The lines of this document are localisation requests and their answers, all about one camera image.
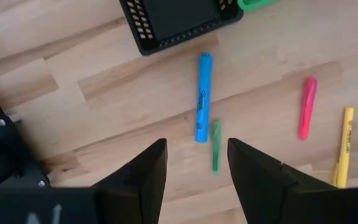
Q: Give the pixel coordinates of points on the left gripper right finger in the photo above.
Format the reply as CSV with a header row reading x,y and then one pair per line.
x,y
259,186

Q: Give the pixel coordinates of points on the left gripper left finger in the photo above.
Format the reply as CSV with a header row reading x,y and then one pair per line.
x,y
141,186

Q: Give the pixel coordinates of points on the green highlighter marker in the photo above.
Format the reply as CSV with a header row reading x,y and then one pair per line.
x,y
216,146

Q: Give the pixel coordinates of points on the yellow highlighter marker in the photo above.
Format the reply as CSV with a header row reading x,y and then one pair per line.
x,y
344,149

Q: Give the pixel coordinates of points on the blue highlighter marker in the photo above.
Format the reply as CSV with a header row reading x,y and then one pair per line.
x,y
204,96

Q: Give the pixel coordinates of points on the pink highlighter marker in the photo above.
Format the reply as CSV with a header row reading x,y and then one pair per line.
x,y
307,109

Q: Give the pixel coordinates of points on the black plastic basket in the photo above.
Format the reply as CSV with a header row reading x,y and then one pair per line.
x,y
179,18

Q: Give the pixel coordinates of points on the green plastic basket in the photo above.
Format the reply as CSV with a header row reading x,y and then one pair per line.
x,y
252,3

